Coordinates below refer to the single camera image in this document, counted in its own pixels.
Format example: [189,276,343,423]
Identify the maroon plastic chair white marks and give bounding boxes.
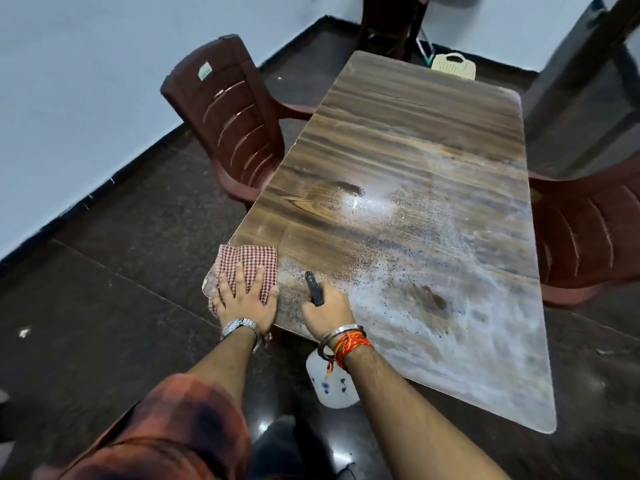
[527,154,640,309]

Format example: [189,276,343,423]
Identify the person's left hand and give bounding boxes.
[209,262,280,335]

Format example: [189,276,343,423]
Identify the silver wristwatch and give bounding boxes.
[219,317,263,355]

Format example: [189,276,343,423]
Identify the person's right hand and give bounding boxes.
[301,279,357,341]

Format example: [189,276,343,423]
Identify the cream plastic basket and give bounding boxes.
[430,52,477,81]

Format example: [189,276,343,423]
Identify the silver bangle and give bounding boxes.
[317,324,367,362]

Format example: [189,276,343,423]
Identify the person's left forearm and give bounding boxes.
[187,327,261,411]

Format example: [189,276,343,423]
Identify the red white checked cloth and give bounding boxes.
[202,243,279,343]

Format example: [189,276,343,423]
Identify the orange thread bracelet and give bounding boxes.
[325,330,375,375]

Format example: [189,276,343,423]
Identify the maroon plastic chair green label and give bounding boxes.
[159,33,317,208]

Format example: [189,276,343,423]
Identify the blue jeans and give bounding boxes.
[249,414,357,480]

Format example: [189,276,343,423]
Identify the person's right forearm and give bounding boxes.
[345,344,511,480]

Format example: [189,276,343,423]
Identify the orange plaid shirt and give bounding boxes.
[29,373,253,480]

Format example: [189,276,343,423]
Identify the wooden table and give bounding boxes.
[201,49,557,435]

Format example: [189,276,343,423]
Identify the white floral spray bottle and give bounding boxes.
[305,270,361,411]

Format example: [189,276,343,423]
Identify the dark wooden furniture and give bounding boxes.
[355,0,432,61]

